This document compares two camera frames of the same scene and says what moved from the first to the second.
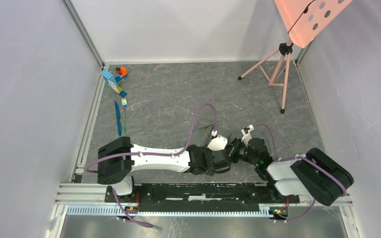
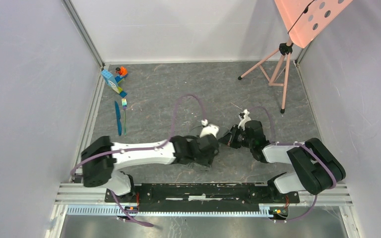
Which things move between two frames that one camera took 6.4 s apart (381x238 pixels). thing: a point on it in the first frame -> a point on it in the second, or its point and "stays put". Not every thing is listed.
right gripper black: [234, 145] -> [229, 139]
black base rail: [204, 197] stays put
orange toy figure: [121, 71] stays put
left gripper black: [211, 172] -> [209, 158]
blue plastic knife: [118, 117] stays put
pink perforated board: [304, 20] stays put
